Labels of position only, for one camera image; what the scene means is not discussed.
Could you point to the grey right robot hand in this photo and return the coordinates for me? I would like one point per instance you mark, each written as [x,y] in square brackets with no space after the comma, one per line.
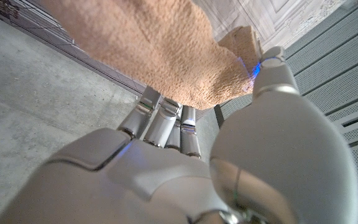
[154,186]

